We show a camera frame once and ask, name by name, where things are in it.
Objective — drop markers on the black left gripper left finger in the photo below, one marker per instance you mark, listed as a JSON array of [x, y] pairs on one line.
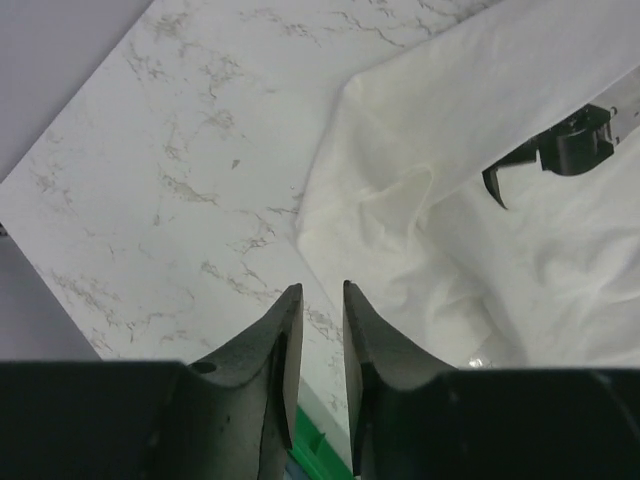
[[229, 415]]

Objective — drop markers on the green plastic bin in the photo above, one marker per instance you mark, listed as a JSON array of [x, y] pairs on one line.
[[312, 457]]

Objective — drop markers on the white t shirt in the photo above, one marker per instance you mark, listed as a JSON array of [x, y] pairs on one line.
[[395, 201]]

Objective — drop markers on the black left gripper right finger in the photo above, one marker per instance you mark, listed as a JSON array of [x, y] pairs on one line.
[[413, 416]]

